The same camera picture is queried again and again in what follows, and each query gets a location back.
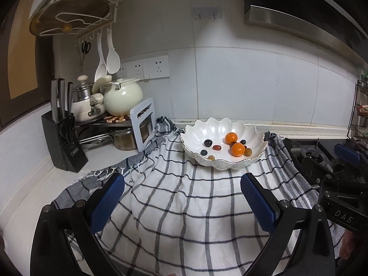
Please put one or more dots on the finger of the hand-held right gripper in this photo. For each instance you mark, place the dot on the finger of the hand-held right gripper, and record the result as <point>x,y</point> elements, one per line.
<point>313,171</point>
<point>346,153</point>

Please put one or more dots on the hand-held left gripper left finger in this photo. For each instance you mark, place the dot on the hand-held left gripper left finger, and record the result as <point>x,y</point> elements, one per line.
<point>107,201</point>

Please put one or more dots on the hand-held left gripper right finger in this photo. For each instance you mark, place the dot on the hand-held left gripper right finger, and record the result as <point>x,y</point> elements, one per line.
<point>257,201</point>

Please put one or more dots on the orange mandarin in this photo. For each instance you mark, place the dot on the orange mandarin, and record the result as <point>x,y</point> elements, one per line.
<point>238,149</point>
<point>230,138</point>

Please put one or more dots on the red cherry tomato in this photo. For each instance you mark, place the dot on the red cherry tomato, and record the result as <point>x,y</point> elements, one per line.
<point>216,148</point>

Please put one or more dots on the dark cherry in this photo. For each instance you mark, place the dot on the dark cherry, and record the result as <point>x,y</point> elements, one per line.
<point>208,143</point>

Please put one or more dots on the white scalloped bowl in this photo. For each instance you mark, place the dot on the white scalloped bowl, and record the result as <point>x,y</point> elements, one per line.
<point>198,132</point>

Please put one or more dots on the person's right hand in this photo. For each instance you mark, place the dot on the person's right hand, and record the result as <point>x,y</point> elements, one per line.
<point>349,243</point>

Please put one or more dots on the gas stove burner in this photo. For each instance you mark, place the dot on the gas stove burner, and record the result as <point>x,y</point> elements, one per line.
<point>296,149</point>

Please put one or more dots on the steel pan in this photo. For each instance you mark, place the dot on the steel pan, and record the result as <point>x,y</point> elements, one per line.
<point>93,139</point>

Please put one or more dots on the steel stockpot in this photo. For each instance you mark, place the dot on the steel stockpot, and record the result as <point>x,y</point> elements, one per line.
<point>123,139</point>

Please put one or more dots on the checkered white cloth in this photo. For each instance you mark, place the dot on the checkered white cloth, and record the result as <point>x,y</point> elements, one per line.
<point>172,207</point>

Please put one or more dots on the black knife block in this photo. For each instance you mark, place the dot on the black knife block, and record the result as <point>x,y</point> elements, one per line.
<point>61,146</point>

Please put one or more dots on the wooden trivet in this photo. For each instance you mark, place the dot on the wooden trivet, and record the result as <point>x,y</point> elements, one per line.
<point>115,118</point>

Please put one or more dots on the white saucepan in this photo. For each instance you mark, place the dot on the white saucepan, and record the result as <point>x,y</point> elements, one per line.
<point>86,110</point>

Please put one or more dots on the cream ceramic pot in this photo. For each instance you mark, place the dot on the cream ceramic pot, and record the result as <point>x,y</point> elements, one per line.
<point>122,96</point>

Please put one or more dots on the steel pot with lid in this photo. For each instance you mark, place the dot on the steel pot with lid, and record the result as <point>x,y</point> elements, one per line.
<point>82,90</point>

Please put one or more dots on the white ladle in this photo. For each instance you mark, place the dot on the white ladle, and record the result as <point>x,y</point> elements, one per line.
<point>100,70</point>

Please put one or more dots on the white rice spoon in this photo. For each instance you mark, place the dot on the white rice spoon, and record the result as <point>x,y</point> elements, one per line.
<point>113,61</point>

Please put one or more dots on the black range hood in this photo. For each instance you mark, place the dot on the black range hood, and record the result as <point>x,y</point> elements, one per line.
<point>302,14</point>

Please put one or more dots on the black scissors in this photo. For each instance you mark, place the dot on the black scissors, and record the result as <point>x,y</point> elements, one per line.
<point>86,47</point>

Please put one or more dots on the round wooden board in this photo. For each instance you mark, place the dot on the round wooden board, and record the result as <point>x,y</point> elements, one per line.
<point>74,11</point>

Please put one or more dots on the white wall socket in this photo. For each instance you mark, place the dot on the white wall socket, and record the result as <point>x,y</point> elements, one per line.
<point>121,71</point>
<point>135,69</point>
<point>156,67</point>

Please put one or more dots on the brown window frame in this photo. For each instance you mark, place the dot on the brown window frame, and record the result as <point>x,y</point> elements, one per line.
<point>20,49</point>

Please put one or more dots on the grey wall hook bar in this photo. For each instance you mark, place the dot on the grey wall hook bar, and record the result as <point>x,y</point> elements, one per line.
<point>205,13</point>

